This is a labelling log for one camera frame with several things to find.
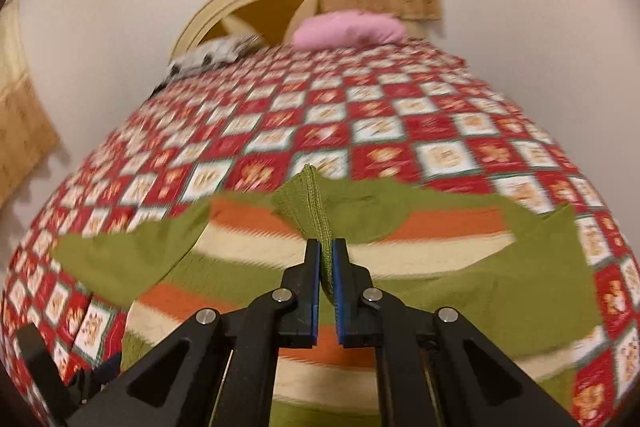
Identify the striped green orange knit sweater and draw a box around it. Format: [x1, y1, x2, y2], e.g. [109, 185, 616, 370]
[52, 167, 599, 426]

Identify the red patchwork teddy bedspread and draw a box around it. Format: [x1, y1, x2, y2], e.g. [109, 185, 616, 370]
[1, 39, 639, 426]

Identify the beige side curtain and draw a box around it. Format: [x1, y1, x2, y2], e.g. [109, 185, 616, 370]
[0, 0, 60, 205]

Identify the white patterned pillow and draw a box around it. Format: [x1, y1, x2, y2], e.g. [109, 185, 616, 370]
[165, 35, 264, 82]

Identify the pink pillow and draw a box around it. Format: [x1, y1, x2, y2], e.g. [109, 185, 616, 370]
[291, 10, 409, 51]

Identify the cream wooden headboard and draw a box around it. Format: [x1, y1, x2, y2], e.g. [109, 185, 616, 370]
[170, 0, 426, 61]

